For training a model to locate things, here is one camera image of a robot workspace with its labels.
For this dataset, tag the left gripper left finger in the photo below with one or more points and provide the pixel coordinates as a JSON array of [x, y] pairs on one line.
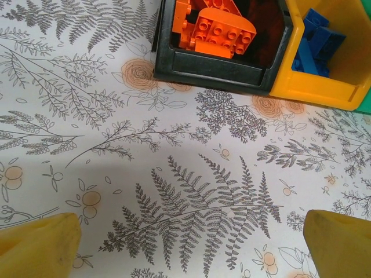
[[37, 249]]

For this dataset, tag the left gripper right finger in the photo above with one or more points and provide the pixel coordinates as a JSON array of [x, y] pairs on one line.
[[342, 249]]

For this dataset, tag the blue lego brick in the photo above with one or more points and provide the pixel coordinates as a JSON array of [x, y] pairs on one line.
[[316, 20], [330, 42], [307, 59]]

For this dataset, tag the green plastic bin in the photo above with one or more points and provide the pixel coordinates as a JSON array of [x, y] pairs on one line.
[[365, 107]]

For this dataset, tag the yellow plastic bin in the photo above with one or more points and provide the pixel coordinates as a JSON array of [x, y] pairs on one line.
[[307, 87]]

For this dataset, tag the black plastic bin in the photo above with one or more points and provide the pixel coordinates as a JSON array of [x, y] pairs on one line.
[[214, 72]]

